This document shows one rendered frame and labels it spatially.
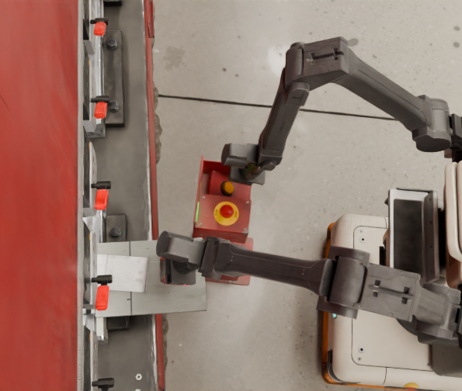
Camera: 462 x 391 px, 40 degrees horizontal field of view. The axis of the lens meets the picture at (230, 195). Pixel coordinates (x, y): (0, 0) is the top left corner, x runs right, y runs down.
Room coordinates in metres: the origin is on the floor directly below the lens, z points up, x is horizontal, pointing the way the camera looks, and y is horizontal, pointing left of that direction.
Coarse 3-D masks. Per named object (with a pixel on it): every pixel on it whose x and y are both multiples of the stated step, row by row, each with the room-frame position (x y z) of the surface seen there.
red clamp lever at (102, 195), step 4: (92, 184) 0.40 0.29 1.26; (96, 184) 0.40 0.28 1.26; (100, 184) 0.40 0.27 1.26; (104, 184) 0.40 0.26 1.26; (108, 184) 0.40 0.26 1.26; (92, 188) 0.39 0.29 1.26; (96, 188) 0.39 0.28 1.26; (100, 188) 0.39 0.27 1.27; (104, 188) 0.39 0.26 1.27; (108, 188) 0.39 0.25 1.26; (96, 192) 0.37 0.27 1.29; (100, 192) 0.37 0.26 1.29; (104, 192) 0.37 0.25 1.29; (96, 196) 0.36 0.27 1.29; (100, 196) 0.36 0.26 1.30; (104, 196) 0.36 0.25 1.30; (96, 200) 0.35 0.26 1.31; (100, 200) 0.35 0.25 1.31; (104, 200) 0.35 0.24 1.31; (96, 204) 0.34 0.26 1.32; (100, 204) 0.34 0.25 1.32; (104, 204) 0.34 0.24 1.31; (96, 208) 0.33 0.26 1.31; (100, 208) 0.33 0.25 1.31; (104, 208) 0.34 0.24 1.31
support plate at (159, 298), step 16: (144, 240) 0.36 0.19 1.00; (144, 256) 0.32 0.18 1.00; (160, 272) 0.29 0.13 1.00; (160, 288) 0.25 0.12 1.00; (176, 288) 0.26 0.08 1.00; (192, 288) 0.27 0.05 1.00; (112, 304) 0.19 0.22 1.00; (128, 304) 0.20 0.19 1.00; (144, 304) 0.21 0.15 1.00; (160, 304) 0.22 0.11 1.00; (176, 304) 0.22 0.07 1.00; (192, 304) 0.23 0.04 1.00
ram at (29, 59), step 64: (0, 0) 0.38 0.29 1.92; (64, 0) 0.63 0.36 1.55; (0, 64) 0.31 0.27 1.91; (64, 64) 0.51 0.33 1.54; (0, 128) 0.24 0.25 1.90; (64, 128) 0.40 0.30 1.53; (0, 192) 0.17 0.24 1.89; (64, 192) 0.29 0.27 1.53; (0, 256) 0.11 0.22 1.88; (64, 256) 0.19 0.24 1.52; (0, 320) 0.05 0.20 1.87; (64, 320) 0.09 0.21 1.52; (0, 384) -0.01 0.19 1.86; (64, 384) 0.00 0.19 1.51
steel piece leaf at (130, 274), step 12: (108, 264) 0.29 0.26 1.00; (120, 264) 0.29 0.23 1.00; (132, 264) 0.30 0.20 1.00; (144, 264) 0.30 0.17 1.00; (120, 276) 0.26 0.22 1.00; (132, 276) 0.27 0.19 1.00; (144, 276) 0.27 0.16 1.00; (120, 288) 0.23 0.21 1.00; (132, 288) 0.24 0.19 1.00; (144, 288) 0.25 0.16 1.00
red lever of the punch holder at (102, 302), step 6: (102, 276) 0.21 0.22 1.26; (108, 276) 0.21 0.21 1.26; (102, 282) 0.20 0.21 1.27; (108, 282) 0.20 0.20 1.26; (102, 288) 0.18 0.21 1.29; (108, 288) 0.19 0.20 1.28; (102, 294) 0.17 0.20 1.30; (108, 294) 0.17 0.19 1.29; (96, 300) 0.16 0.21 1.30; (102, 300) 0.16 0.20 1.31; (108, 300) 0.16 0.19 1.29; (96, 306) 0.14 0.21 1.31; (102, 306) 0.15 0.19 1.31
